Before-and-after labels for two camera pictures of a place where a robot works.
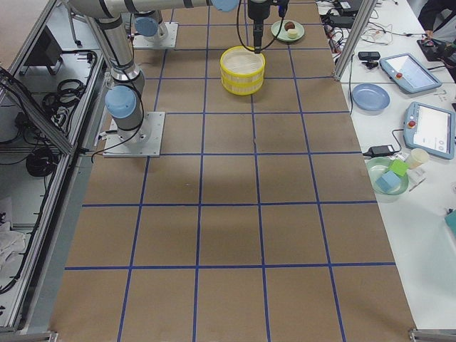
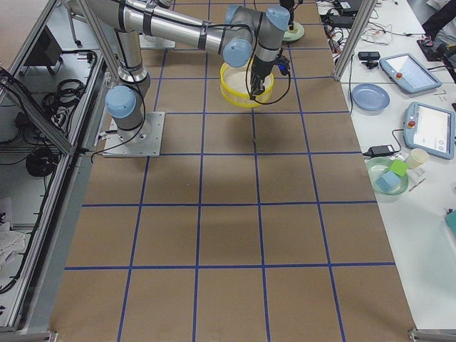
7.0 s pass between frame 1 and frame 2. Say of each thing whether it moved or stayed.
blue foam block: stayed
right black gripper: moved
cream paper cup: stayed
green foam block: stayed
